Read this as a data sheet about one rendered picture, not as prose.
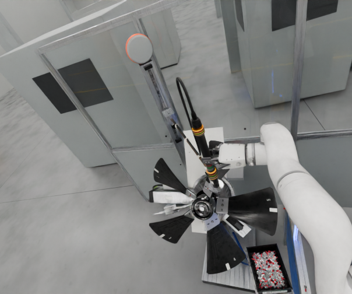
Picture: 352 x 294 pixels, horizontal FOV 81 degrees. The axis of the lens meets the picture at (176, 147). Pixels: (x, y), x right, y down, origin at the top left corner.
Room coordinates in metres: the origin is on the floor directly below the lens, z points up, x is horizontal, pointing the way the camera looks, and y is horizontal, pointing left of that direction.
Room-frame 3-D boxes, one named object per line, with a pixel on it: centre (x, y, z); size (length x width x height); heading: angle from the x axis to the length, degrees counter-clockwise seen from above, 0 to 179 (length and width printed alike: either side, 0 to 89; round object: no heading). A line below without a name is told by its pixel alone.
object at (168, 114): (1.23, -0.04, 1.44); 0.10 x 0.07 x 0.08; 5
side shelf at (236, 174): (1.14, -0.27, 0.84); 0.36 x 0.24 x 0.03; 60
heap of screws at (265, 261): (0.35, -0.19, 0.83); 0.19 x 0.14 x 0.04; 164
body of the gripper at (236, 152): (0.55, -0.20, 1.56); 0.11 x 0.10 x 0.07; 60
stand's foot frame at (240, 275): (0.84, -0.08, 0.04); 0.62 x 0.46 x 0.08; 150
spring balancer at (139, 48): (1.32, -0.04, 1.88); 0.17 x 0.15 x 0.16; 60
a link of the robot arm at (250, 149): (0.52, -0.25, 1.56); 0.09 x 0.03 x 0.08; 150
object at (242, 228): (0.60, -0.16, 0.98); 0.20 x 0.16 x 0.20; 150
